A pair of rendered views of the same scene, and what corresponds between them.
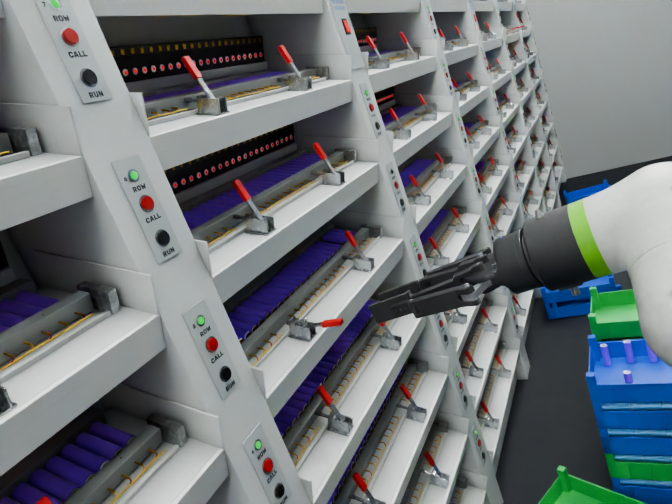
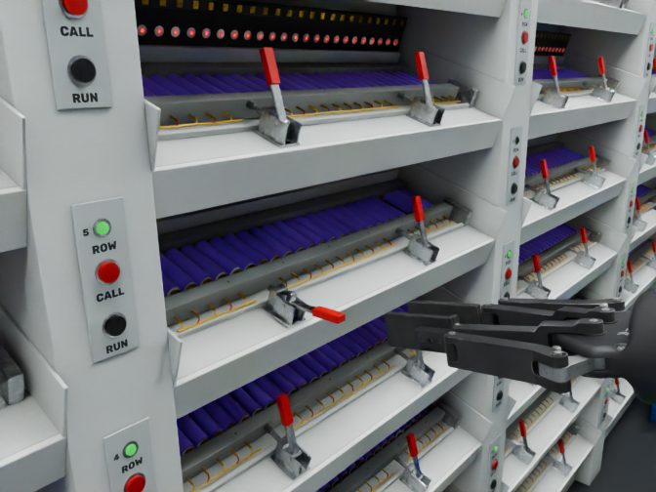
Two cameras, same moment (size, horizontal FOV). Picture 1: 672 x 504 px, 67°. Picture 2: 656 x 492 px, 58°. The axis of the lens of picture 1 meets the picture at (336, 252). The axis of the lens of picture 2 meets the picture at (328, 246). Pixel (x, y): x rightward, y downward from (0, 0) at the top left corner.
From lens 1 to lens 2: 0.23 m
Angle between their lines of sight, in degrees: 9
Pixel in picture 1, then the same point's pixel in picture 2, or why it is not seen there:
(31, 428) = not seen: outside the picture
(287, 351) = (248, 328)
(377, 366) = (384, 397)
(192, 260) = (127, 130)
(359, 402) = (334, 437)
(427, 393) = (442, 458)
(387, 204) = (491, 184)
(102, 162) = not seen: outside the picture
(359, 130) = (493, 63)
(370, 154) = (495, 103)
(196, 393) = (49, 337)
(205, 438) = (47, 408)
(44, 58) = not seen: outside the picture
